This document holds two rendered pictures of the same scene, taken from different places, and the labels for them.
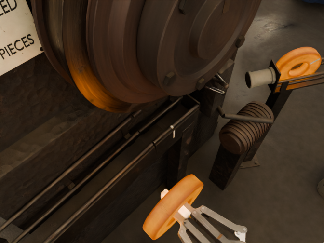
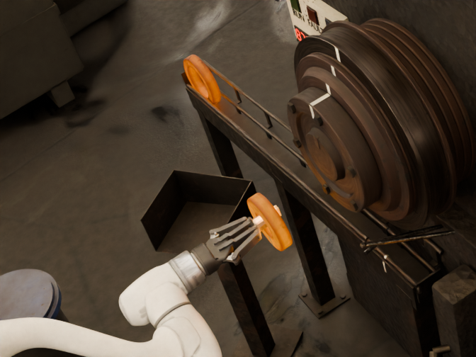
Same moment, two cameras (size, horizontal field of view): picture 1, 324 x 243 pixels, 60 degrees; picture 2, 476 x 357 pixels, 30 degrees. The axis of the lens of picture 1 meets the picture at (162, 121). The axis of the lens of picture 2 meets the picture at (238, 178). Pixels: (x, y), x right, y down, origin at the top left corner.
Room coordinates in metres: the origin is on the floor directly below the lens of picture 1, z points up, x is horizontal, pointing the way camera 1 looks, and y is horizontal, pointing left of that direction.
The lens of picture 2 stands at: (0.90, -1.40, 2.37)
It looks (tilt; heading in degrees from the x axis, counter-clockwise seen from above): 41 degrees down; 119
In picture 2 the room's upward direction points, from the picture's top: 20 degrees counter-clockwise
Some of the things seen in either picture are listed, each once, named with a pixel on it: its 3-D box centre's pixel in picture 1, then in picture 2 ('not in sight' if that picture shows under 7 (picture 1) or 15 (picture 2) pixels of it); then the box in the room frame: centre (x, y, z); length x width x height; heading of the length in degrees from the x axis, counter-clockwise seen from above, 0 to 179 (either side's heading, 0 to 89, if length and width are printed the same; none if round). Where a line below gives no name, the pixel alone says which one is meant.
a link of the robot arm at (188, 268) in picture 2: not in sight; (188, 270); (0.02, -0.19, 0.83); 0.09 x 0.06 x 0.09; 135
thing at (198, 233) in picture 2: not in sight; (229, 280); (-0.10, 0.15, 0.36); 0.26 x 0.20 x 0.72; 170
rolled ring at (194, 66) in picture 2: not in sight; (202, 80); (-0.29, 0.76, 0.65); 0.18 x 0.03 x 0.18; 138
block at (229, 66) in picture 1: (209, 84); (464, 314); (0.65, -0.17, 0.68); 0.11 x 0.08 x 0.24; 45
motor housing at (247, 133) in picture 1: (235, 151); not in sight; (0.61, -0.34, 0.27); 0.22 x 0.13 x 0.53; 135
